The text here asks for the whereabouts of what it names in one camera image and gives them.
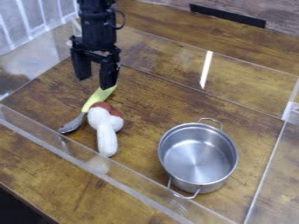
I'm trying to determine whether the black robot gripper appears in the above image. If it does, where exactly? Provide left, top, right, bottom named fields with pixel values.
left=69, top=0, right=120, bottom=90

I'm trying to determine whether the green handled metal spoon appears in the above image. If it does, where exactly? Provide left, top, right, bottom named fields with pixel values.
left=57, top=86, right=117, bottom=134

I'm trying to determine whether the white red plush mushroom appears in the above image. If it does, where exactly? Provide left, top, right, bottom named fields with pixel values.
left=88, top=102, right=124, bottom=157

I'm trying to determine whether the stainless steel pot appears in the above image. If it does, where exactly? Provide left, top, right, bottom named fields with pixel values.
left=157, top=118, right=239, bottom=200

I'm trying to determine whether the clear acrylic front barrier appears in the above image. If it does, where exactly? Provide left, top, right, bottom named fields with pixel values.
left=0, top=104, right=236, bottom=224

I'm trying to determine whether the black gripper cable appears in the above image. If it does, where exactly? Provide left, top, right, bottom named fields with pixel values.
left=104, top=8, right=126, bottom=31

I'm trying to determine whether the black wall strip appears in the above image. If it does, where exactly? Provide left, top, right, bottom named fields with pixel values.
left=189, top=3, right=267, bottom=28

